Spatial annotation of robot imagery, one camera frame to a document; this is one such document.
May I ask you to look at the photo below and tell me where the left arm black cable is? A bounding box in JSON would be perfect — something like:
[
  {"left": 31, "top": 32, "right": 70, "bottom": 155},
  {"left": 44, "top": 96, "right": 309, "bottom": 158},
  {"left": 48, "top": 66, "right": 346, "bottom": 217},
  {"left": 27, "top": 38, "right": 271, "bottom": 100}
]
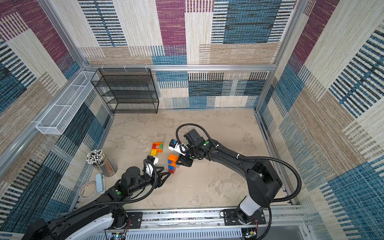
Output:
[{"left": 59, "top": 158, "right": 159, "bottom": 220}]

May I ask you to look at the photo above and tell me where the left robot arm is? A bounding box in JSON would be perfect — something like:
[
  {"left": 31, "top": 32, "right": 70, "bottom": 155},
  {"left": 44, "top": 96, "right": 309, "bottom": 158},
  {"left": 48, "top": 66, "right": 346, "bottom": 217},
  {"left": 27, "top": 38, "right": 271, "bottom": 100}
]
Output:
[{"left": 22, "top": 162, "right": 171, "bottom": 240}]

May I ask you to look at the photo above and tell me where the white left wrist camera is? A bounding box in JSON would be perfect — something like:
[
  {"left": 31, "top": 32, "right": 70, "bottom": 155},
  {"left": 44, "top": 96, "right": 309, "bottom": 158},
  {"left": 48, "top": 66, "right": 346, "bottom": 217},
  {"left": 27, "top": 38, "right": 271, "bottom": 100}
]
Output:
[{"left": 145, "top": 156, "right": 159, "bottom": 177}]

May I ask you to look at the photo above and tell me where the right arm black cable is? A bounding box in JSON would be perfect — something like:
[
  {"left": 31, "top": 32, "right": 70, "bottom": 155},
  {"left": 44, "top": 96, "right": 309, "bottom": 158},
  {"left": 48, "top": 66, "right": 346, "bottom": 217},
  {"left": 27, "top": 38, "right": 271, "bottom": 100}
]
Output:
[{"left": 175, "top": 123, "right": 303, "bottom": 240}]

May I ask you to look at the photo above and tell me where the cup of pens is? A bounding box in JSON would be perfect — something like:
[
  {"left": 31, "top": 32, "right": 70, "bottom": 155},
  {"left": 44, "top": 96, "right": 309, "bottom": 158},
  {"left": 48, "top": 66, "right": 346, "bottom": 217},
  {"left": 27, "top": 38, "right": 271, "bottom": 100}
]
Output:
[{"left": 86, "top": 150, "right": 118, "bottom": 177}]

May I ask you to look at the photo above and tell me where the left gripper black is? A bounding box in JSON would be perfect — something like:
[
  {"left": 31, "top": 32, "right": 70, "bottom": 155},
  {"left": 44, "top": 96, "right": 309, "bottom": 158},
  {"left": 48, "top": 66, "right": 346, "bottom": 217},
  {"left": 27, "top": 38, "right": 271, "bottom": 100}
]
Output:
[{"left": 128, "top": 166, "right": 171, "bottom": 197}]

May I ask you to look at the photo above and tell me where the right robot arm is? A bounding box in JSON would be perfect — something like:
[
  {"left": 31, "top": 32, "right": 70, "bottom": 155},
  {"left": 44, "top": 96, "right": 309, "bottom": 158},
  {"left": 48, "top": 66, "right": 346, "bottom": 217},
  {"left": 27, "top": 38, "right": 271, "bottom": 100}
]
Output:
[{"left": 179, "top": 129, "right": 282, "bottom": 225}]

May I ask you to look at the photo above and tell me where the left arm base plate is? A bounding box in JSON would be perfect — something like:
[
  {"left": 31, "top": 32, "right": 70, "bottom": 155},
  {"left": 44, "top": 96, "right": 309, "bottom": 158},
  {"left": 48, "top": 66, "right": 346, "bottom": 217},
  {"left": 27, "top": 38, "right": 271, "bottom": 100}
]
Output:
[{"left": 126, "top": 212, "right": 143, "bottom": 230}]

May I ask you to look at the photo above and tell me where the light blue small object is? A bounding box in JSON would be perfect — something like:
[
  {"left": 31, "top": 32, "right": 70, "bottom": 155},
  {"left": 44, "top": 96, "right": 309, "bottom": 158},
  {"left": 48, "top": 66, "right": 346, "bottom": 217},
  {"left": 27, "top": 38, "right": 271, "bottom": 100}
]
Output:
[{"left": 95, "top": 173, "right": 106, "bottom": 194}]

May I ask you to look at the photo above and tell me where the white wire mesh basket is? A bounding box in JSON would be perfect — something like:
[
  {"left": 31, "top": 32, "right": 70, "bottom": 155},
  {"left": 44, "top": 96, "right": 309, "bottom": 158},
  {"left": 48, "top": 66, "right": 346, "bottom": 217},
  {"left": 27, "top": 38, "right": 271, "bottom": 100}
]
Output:
[{"left": 36, "top": 72, "right": 95, "bottom": 135}]

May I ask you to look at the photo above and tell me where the white cable duct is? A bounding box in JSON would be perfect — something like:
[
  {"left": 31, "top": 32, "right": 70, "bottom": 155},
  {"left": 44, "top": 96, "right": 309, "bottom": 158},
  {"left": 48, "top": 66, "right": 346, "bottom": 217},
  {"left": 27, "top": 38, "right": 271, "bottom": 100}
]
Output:
[{"left": 126, "top": 228, "right": 243, "bottom": 240}]

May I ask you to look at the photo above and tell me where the black wire mesh shelf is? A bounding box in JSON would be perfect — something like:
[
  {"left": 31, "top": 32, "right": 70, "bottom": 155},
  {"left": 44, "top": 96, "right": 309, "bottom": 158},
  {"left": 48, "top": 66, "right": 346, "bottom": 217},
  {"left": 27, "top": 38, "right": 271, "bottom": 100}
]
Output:
[{"left": 91, "top": 68, "right": 159, "bottom": 114}]

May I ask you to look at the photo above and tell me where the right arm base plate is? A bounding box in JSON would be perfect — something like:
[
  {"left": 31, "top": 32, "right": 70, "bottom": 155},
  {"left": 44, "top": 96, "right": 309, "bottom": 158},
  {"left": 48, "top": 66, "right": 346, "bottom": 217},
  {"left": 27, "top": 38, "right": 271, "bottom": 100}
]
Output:
[{"left": 219, "top": 209, "right": 267, "bottom": 226}]

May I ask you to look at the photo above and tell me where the circuit board with leds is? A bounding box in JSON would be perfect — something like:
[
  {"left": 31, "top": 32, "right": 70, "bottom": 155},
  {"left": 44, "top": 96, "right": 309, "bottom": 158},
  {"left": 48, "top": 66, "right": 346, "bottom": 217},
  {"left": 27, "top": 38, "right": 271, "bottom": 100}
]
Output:
[{"left": 241, "top": 228, "right": 258, "bottom": 240}]

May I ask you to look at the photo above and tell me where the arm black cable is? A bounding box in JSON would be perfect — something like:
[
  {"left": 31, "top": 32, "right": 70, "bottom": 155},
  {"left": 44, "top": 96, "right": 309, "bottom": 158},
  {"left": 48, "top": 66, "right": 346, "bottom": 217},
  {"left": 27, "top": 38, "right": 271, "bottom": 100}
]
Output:
[
  {"left": 59, "top": 158, "right": 159, "bottom": 220},
  {"left": 175, "top": 123, "right": 303, "bottom": 240}
]

